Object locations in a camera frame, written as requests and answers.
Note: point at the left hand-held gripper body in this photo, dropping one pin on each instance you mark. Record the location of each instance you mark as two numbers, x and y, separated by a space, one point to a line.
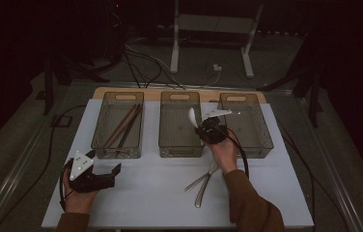
79 167

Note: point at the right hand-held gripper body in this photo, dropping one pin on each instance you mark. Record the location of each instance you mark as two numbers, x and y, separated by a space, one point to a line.
215 132

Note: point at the grey transparent plastic bin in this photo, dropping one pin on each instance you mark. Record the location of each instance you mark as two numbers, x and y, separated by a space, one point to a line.
105 116
250 129
176 129

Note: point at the brown wooden chopstick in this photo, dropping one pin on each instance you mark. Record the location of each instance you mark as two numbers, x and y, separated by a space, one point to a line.
119 126
124 126

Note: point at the metal table knife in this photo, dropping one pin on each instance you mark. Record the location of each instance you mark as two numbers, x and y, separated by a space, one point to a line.
203 190

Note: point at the person's right hand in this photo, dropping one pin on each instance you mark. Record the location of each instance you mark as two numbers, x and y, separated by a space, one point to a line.
226 156

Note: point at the person's left hand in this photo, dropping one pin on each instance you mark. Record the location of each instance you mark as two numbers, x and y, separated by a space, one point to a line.
78 203

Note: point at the white table mat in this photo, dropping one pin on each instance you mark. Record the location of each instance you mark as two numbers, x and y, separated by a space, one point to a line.
150 193

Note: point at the metal fork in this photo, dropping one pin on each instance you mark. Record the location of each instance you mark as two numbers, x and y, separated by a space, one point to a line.
195 184

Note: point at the white plug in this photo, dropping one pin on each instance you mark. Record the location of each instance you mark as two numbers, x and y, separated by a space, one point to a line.
217 67

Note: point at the black tripod stand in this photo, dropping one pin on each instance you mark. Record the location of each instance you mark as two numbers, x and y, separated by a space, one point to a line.
314 103
48 90

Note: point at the white metal stand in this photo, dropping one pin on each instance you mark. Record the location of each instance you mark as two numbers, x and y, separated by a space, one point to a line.
175 48

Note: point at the black square frame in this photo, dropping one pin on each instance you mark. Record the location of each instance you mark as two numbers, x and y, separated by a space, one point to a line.
53 121

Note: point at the metal frame rail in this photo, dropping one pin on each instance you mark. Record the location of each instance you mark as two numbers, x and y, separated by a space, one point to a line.
18 172
334 174

